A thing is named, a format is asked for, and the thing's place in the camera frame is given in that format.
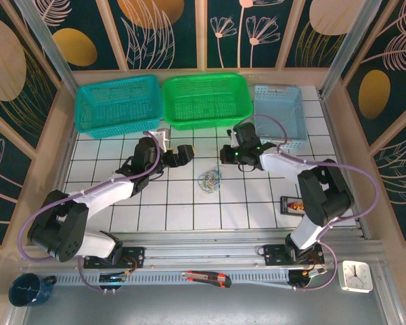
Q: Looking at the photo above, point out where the thin yellow cable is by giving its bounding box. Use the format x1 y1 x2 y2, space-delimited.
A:
199 169 223 194

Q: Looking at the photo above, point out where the thin white cable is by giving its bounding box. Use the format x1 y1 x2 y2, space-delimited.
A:
277 105 302 127

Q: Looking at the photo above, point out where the green plastic basket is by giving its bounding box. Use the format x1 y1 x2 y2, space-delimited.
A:
161 72 254 131

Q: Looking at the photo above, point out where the teal plastic basket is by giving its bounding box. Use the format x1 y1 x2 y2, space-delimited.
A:
74 74 164 139

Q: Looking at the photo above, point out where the light blue plastic basket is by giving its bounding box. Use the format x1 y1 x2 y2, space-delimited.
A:
253 84 308 151

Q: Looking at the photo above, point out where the small black box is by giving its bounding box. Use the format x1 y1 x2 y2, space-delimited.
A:
279 195 306 217

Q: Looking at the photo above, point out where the red and black utility knife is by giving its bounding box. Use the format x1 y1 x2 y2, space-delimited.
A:
181 269 233 289

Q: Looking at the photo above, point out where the small circuit board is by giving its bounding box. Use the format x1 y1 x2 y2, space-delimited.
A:
288 269 328 288
99 273 129 284

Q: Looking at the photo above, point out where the white square clock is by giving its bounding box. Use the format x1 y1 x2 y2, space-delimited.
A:
338 259 374 294

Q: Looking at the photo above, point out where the dark blue mug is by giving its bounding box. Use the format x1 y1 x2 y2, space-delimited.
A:
8 273 58 308

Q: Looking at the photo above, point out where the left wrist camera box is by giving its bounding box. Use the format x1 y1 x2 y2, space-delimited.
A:
148 128 171 152

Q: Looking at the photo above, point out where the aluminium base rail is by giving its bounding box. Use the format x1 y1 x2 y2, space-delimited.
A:
20 232 384 272

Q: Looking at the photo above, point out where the grey slotted cable duct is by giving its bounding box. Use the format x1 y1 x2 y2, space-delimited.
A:
55 270 292 286

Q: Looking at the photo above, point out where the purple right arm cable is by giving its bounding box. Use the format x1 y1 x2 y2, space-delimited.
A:
238 114 379 293

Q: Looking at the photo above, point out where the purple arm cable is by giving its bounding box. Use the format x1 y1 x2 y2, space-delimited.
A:
18 130 163 294
238 114 379 293

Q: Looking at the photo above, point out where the aluminium frame post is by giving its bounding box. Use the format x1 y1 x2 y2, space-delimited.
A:
15 0 83 99
319 0 383 99

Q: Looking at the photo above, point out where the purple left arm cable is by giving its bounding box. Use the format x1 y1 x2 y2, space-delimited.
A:
18 130 163 294

